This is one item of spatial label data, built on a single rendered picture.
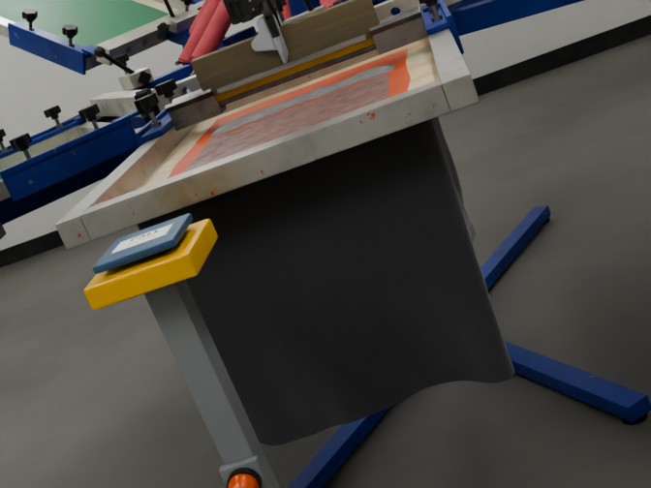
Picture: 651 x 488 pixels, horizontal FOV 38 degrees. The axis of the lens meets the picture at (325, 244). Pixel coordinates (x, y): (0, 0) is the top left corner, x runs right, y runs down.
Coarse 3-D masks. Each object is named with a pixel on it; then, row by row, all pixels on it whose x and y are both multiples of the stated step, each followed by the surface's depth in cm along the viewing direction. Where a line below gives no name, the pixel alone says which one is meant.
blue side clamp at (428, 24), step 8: (440, 8) 186; (424, 16) 182; (432, 16) 177; (448, 16) 162; (424, 24) 171; (432, 24) 166; (440, 24) 162; (448, 24) 162; (432, 32) 163; (456, 32) 163; (456, 40) 163
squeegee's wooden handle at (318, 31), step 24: (360, 0) 172; (288, 24) 175; (312, 24) 174; (336, 24) 174; (360, 24) 173; (240, 48) 176; (288, 48) 176; (312, 48) 175; (216, 72) 178; (240, 72) 178
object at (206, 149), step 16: (288, 96) 185; (240, 112) 188; (288, 112) 165; (240, 128) 169; (256, 128) 163; (272, 128) 156; (208, 144) 165; (224, 144) 159; (240, 144) 153; (256, 144) 148; (192, 160) 157; (208, 160) 151
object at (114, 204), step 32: (448, 32) 158; (352, 64) 192; (448, 64) 129; (256, 96) 196; (416, 96) 118; (448, 96) 118; (192, 128) 192; (320, 128) 121; (352, 128) 120; (384, 128) 120; (128, 160) 159; (160, 160) 167; (224, 160) 125; (256, 160) 123; (288, 160) 122; (96, 192) 140; (128, 192) 147; (160, 192) 125; (192, 192) 125; (224, 192) 124; (64, 224) 127; (96, 224) 127; (128, 224) 127
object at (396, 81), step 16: (368, 64) 184; (384, 64) 177; (400, 64) 169; (336, 80) 180; (368, 80) 165; (384, 80) 159; (400, 80) 153; (336, 96) 162; (352, 96) 156; (368, 96) 150; (384, 96) 145; (304, 112) 159; (320, 112) 153; (336, 112) 147; (288, 128) 151; (304, 128) 145
